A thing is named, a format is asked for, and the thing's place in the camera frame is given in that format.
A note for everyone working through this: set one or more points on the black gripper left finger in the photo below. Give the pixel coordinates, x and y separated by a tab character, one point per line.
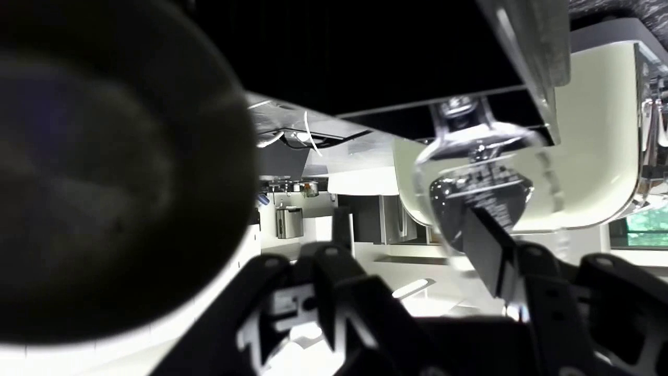
326	315

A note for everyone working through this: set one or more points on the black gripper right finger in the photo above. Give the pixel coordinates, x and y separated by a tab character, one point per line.
590	320

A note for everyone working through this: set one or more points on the black plastic spoon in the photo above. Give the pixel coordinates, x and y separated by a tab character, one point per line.
105	174

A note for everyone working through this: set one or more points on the kitchen counter white cabinets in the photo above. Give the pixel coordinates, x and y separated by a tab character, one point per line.
316	226

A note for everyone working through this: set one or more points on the silver kitchen canister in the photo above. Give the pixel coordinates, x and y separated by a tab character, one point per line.
289	223

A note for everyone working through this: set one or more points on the cream four-slot toaster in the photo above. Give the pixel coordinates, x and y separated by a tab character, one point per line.
597	139

